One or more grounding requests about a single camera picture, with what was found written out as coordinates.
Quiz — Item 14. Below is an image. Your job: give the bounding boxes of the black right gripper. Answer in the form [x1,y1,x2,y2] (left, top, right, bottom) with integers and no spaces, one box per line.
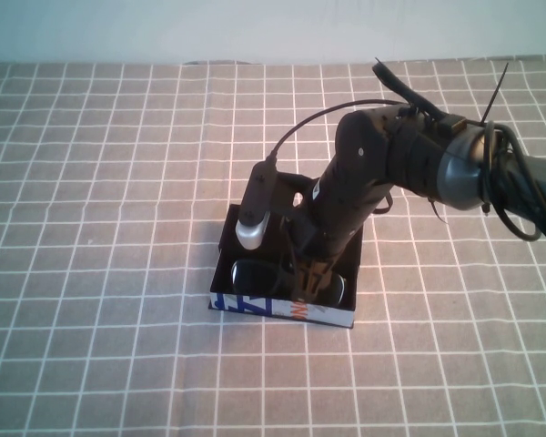
[293,178,391,305]

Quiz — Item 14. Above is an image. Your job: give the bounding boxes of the black frame glasses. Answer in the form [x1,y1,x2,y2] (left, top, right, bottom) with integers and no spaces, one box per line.
[230,258,348,308]

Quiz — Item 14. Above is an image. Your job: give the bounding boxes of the black open cardboard box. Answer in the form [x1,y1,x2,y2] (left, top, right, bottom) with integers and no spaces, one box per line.
[207,171,364,330]

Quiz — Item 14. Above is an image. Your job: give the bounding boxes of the gray white-grid tablecloth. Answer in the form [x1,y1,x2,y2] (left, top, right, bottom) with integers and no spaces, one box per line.
[0,56,546,437]

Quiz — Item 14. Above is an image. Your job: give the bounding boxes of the black zip tie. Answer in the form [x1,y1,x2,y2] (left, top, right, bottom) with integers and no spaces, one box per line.
[480,62,511,127]

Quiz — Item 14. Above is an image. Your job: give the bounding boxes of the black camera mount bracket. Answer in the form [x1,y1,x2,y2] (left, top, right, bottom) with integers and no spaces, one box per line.
[267,171,320,222]

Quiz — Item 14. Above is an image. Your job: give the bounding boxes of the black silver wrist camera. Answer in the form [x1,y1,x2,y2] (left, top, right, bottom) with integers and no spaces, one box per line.
[234,158,279,251]

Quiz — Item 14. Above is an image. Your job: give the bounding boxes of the thin black camera cable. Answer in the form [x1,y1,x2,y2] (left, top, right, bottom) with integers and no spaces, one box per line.
[268,97,410,165]

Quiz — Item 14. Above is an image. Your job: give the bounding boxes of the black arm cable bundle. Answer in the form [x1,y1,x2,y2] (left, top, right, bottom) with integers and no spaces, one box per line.
[480,121,546,242]

